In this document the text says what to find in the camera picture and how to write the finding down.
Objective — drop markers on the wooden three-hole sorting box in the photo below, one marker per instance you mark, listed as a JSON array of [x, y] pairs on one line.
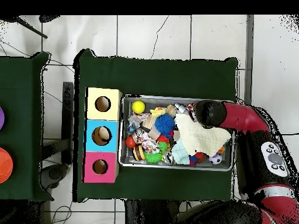
[[112, 144]]

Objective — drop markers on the silver plastic toy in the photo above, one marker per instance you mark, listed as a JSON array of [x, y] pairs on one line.
[[179, 107]]

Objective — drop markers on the shallow clear mesh bin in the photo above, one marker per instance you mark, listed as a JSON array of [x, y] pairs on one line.
[[125, 109]]

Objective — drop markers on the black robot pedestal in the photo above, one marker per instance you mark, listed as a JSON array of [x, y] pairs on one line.
[[149, 213]]

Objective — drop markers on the mint green cloth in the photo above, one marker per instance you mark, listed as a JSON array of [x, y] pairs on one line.
[[181, 154]]

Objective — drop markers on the blue spiky ball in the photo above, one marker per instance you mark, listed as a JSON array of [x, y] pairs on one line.
[[164, 124]]

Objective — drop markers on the orange plastic bowl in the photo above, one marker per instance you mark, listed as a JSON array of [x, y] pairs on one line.
[[5, 165]]

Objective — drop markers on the brown striped burger toy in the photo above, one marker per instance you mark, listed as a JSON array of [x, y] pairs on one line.
[[139, 152]]

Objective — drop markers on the black tripod leg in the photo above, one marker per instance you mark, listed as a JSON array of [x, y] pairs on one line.
[[30, 28]]

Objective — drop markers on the red-orange ball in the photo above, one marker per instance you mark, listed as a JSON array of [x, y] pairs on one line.
[[130, 142]]

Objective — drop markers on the yellow ball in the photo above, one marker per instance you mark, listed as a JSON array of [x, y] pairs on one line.
[[138, 107]]

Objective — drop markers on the small soccer ball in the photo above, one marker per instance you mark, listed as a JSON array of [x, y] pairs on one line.
[[215, 159]]

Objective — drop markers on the cream muslin cloth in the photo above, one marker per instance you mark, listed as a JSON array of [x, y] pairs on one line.
[[201, 137]]

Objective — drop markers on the person's foot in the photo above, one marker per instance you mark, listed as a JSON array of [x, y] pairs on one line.
[[49, 18]]

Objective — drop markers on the yellow duck plush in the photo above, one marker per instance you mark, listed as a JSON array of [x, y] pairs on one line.
[[157, 112]]

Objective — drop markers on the dark green tablecloth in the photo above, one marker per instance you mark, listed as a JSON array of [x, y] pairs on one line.
[[21, 93], [158, 77]]

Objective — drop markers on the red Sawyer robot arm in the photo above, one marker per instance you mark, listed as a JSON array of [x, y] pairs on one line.
[[243, 117]]

